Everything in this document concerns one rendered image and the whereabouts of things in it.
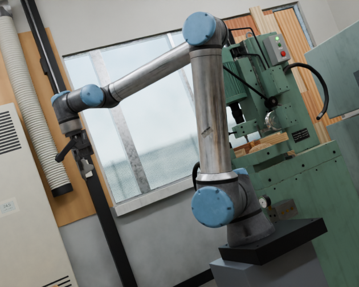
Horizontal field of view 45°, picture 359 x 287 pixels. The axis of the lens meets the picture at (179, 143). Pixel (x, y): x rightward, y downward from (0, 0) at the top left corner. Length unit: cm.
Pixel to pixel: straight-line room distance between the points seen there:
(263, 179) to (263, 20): 241
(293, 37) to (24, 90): 254
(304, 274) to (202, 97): 74
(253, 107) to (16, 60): 183
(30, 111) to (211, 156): 209
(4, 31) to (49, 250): 164
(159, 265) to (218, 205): 217
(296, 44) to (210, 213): 314
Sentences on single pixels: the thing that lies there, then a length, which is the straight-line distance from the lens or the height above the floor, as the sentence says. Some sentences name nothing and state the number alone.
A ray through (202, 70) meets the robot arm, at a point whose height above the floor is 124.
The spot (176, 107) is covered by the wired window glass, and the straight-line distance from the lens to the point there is 385.
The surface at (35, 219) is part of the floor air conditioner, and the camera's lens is 312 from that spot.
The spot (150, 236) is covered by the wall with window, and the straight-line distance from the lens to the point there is 356.
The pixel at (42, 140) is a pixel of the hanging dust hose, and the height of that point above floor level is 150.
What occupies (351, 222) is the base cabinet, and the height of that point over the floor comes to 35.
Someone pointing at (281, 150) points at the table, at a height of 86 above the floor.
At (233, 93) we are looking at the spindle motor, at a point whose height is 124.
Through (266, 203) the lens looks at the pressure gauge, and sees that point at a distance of 213.
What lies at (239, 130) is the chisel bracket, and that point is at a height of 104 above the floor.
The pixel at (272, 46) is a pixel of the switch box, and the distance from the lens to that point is 255.
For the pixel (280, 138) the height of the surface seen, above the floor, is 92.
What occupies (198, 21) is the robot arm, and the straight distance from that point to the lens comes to 150.
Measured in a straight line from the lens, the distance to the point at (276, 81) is 245.
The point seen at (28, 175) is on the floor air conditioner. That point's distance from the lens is 314.
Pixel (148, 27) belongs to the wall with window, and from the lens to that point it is 395.
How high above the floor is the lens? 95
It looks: 3 degrees up
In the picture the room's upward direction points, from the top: 21 degrees counter-clockwise
